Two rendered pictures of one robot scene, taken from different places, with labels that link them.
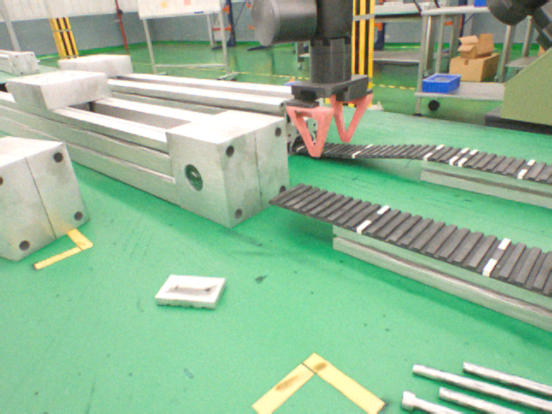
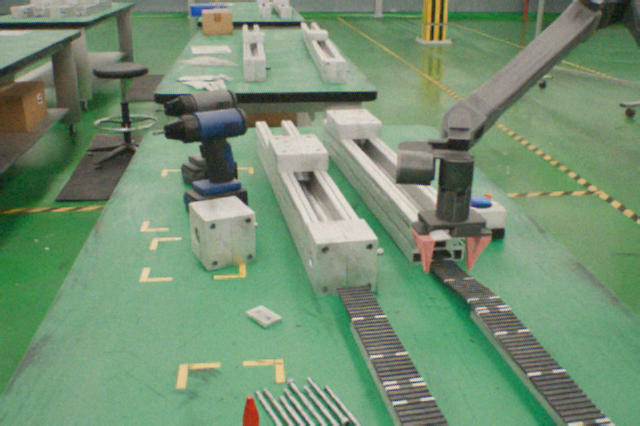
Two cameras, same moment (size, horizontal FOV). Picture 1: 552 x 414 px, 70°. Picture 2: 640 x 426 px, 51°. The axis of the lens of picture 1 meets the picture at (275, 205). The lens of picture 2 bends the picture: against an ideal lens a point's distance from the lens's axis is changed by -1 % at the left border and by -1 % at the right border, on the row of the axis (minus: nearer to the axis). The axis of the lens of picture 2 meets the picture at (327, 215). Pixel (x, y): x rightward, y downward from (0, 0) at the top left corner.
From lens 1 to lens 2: 0.75 m
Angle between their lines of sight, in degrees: 32
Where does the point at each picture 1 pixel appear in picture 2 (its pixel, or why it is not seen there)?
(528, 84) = not seen: outside the picture
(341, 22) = (454, 180)
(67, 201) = (245, 246)
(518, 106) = not seen: outside the picture
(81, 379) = (199, 327)
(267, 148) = (357, 255)
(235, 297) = (279, 328)
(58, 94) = (288, 162)
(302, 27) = (418, 178)
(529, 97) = not seen: outside the picture
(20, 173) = (224, 225)
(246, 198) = (333, 282)
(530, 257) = (399, 362)
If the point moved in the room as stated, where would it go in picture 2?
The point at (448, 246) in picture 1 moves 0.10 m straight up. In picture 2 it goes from (375, 343) to (378, 275)
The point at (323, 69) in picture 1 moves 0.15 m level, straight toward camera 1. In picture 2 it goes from (439, 208) to (383, 233)
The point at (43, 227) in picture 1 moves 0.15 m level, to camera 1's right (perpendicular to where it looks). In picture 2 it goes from (227, 257) to (295, 278)
